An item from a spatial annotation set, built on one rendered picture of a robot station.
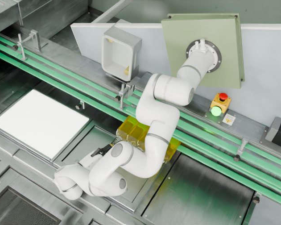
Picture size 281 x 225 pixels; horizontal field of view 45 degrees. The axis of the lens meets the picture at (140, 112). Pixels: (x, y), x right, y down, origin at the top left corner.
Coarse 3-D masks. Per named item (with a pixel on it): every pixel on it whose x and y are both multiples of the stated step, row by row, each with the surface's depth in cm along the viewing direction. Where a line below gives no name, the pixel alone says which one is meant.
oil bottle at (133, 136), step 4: (136, 124) 166; (140, 124) 166; (144, 124) 166; (132, 128) 165; (136, 128) 164; (140, 128) 165; (144, 128) 165; (132, 132) 163; (136, 132) 163; (140, 132) 163; (128, 136) 161; (132, 136) 161; (136, 136) 161; (140, 136) 163; (128, 140) 160; (132, 140) 160; (136, 140) 160; (132, 144) 160
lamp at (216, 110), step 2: (214, 106) 154; (216, 106) 153; (218, 106) 153; (212, 108) 154; (214, 108) 153; (216, 108) 152; (218, 108) 152; (220, 108) 153; (212, 110) 153; (214, 110) 153; (216, 110) 152; (218, 110) 152; (220, 110) 153; (212, 112) 154; (214, 112) 153; (216, 112) 152; (218, 112) 152; (220, 112) 153; (214, 114) 154; (216, 114) 153; (218, 114) 153
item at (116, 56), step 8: (104, 40) 164; (112, 40) 160; (104, 48) 167; (112, 48) 173; (120, 48) 170; (128, 48) 168; (104, 56) 171; (112, 56) 177; (120, 56) 174; (128, 56) 171; (104, 64) 175; (112, 64) 179; (120, 64) 178; (128, 64) 175; (112, 72) 175; (120, 72) 175; (128, 72) 168; (128, 80) 172
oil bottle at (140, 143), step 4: (148, 128) 165; (144, 132) 164; (144, 136) 162; (140, 140) 160; (144, 140) 160; (136, 144) 160; (140, 144) 159; (144, 144) 159; (140, 148) 158; (144, 148) 158
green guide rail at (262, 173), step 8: (176, 128) 162; (184, 136) 159; (192, 136) 160; (200, 144) 157; (208, 144) 158; (216, 152) 155; (224, 152) 155; (224, 160) 153; (232, 160) 152; (240, 160) 153; (240, 168) 151; (248, 168) 150; (256, 168) 151; (256, 176) 149; (264, 176) 148; (272, 176) 149; (280, 176) 149; (272, 184) 147; (280, 184) 146
